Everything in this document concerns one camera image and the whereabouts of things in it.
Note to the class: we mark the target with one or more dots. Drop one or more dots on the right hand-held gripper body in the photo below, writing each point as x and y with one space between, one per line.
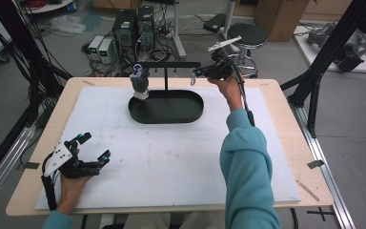
219 70

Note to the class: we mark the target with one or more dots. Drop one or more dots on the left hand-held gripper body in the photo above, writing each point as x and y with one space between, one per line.
58 157

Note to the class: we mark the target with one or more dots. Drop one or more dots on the black hook stand with tray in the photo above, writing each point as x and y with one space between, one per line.
171 108

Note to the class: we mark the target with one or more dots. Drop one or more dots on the grey plush toy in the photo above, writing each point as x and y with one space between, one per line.
139 82

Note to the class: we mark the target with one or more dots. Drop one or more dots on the person's right hand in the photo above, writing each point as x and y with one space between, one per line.
232 92

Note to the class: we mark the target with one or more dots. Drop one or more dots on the person's left hand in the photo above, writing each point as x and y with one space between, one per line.
71 192

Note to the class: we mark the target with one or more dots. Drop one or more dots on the grey tape piece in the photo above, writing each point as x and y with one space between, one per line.
31 165
316 164

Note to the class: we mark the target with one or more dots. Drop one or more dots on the white desk leg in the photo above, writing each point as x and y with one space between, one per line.
178 35
230 19

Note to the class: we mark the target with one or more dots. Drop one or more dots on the flat black box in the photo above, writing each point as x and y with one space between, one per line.
214 23

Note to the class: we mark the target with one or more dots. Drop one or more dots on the black round stool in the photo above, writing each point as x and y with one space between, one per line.
249 33

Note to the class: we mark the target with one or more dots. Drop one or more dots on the white foam mat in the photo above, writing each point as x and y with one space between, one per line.
158 159

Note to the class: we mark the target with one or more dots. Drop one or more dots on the white table leg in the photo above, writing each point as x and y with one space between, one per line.
106 221

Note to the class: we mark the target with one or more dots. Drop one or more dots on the black computer tower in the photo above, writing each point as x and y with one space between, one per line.
124 31
146 28

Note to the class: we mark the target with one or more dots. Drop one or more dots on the person's beige pants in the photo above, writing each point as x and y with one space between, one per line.
146 221

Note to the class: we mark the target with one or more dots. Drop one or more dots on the brown cardboard box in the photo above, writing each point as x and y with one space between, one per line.
279 19

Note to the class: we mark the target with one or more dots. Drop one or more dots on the white power supply box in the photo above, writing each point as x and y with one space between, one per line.
105 51
95 46

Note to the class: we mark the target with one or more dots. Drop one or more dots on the white board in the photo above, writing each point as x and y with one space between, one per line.
317 54

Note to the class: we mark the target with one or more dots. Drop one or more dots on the clear plastic bag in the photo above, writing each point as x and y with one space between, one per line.
66 24

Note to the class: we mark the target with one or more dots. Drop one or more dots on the grey machine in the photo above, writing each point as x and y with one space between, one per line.
352 51

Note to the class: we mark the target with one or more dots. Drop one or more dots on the white round table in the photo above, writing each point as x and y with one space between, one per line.
50 7

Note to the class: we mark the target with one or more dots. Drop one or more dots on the thin wooden stick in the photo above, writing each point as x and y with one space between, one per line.
307 190

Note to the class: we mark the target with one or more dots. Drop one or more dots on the black tape cross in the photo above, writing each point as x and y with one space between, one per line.
321 214

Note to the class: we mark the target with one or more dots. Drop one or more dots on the aluminium rail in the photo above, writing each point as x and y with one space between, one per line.
330 187
9 159

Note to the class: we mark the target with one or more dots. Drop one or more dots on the black metal frame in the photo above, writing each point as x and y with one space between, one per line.
19 38
330 47

